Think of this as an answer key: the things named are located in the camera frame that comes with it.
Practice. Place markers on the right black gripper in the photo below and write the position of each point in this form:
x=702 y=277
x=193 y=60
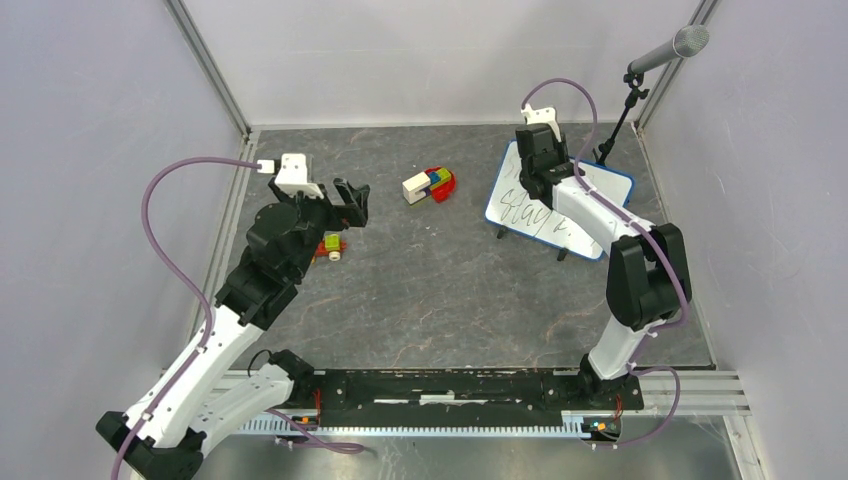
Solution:
x=562 y=149

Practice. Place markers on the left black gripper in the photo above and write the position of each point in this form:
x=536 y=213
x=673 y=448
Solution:
x=340 y=215

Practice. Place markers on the blue framed whiteboard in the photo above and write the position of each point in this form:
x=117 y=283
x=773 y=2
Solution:
x=510 y=207

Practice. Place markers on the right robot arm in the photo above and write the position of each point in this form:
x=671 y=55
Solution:
x=647 y=280

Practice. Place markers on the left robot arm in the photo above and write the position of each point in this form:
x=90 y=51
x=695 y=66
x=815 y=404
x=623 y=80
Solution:
x=169 y=432

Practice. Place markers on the red toy block car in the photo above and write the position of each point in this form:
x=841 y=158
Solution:
x=332 y=247

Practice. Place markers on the white red toy block stack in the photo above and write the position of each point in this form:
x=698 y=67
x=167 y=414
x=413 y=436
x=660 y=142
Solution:
x=437 y=183

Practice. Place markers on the black microphone stand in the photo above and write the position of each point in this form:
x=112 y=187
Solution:
x=635 y=82

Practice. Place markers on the grey microphone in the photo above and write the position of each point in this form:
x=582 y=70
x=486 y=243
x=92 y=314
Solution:
x=686 y=43

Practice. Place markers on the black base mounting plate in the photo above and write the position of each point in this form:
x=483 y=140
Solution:
x=461 y=398

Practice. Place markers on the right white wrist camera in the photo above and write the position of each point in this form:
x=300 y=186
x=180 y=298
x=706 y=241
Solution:
x=546 y=116

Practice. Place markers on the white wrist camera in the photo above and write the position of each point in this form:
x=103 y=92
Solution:
x=546 y=116
x=291 y=175

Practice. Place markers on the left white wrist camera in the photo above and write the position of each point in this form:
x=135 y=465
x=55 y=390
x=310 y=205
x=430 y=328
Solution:
x=291 y=175

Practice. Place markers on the white cable duct rail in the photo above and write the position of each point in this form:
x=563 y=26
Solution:
x=569 y=426

